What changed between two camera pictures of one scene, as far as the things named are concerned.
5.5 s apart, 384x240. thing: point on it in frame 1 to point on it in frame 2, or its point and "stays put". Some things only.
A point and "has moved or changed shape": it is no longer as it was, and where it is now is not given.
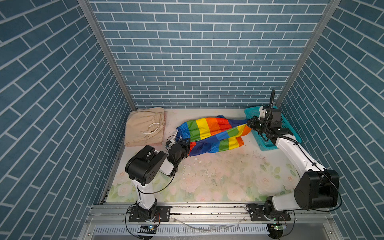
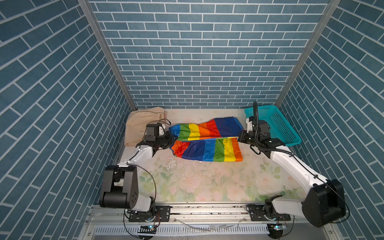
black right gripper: (252, 124) to (242, 137)
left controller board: (147, 232) stays put
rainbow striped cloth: (213, 134) has moved or changed shape
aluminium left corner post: (86, 4) stays put
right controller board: (276, 230) stays put
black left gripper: (185, 146) to (168, 135)
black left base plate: (162, 214) stays put
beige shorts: (144, 126) stays put
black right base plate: (257, 213) stays put
